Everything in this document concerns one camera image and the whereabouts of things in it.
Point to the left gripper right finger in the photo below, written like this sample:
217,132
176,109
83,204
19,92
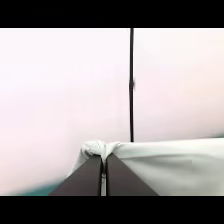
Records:
123,178

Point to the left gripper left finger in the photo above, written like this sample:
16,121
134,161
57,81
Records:
86,180

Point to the white garment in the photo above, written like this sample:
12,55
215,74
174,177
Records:
173,166

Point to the thin black pole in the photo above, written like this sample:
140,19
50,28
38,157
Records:
131,83

